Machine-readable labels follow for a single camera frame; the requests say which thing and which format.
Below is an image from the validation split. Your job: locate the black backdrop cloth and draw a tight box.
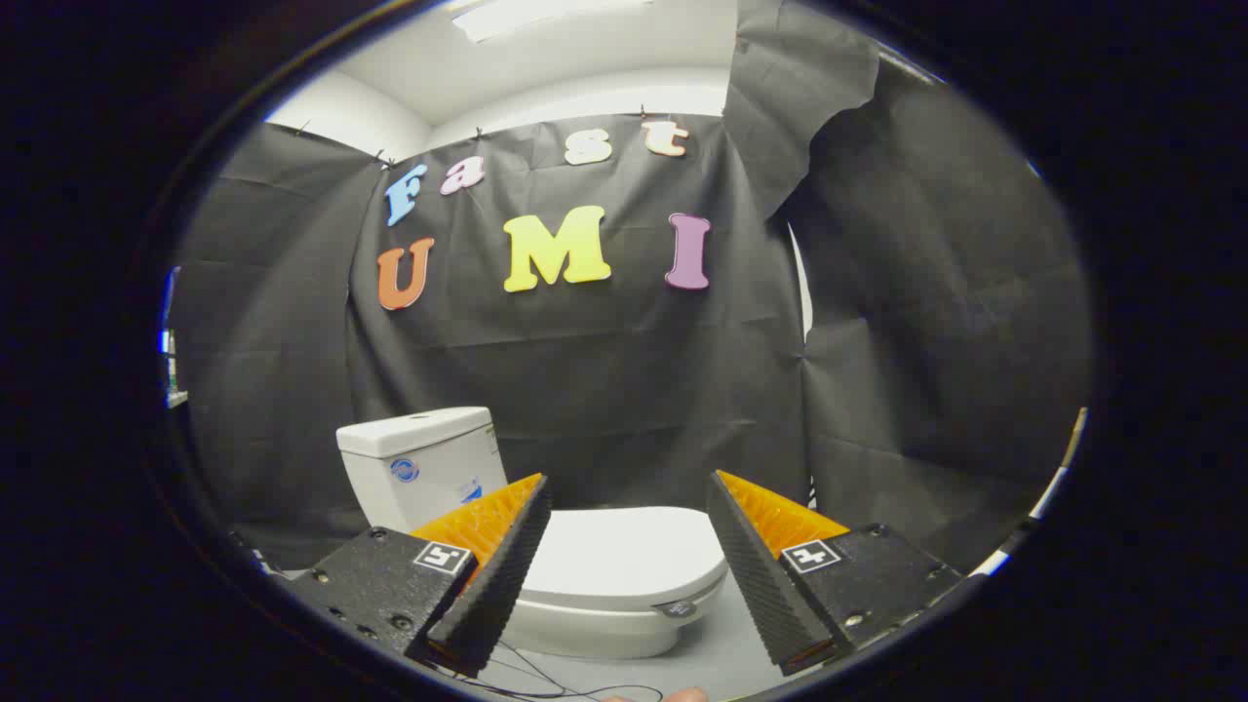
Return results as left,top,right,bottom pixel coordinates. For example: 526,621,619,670
166,0,1093,576

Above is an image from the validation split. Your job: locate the thin black cable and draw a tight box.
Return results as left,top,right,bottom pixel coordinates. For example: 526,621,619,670
419,639,666,701

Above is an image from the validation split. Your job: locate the white toilet tank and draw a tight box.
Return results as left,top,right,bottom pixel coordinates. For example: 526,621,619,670
336,407,510,535

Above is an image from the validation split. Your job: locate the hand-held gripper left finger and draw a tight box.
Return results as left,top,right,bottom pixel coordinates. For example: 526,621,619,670
290,473,553,680

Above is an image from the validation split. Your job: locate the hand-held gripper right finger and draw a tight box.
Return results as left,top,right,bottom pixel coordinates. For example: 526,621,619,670
707,469,964,677

